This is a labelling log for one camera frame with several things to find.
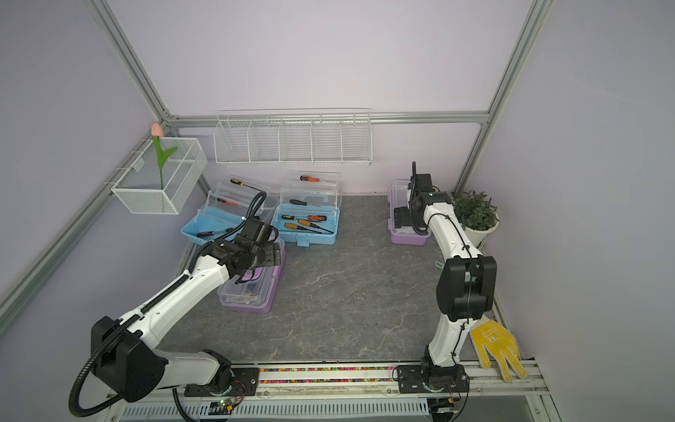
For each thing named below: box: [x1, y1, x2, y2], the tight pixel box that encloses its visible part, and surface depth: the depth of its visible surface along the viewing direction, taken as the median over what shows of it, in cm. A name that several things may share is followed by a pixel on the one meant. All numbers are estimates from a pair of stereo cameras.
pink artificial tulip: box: [151, 123, 179, 190], surface depth 86 cm
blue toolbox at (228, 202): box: [180, 174, 280, 246], surface depth 109 cm
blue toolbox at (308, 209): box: [270, 168, 342, 248], surface depth 112 cm
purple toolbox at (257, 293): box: [217, 238, 287, 314], surface depth 84 cm
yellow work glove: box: [469, 317, 529, 384], surface depth 79 cm
